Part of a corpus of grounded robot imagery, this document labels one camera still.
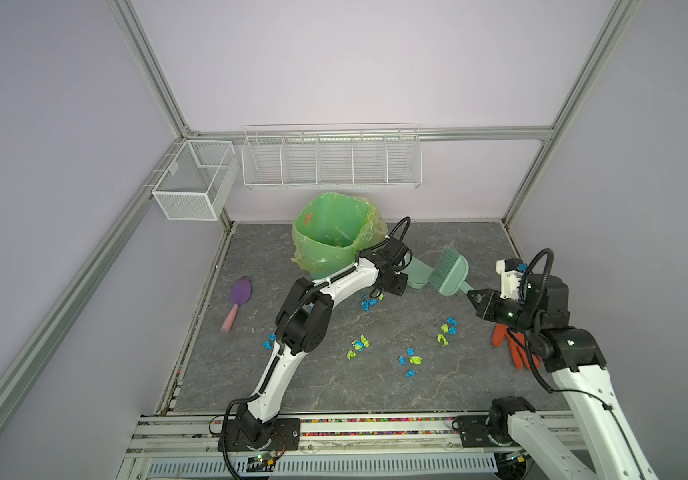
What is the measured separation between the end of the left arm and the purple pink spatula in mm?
467

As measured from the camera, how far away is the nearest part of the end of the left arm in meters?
0.74

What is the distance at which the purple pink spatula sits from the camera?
978mm
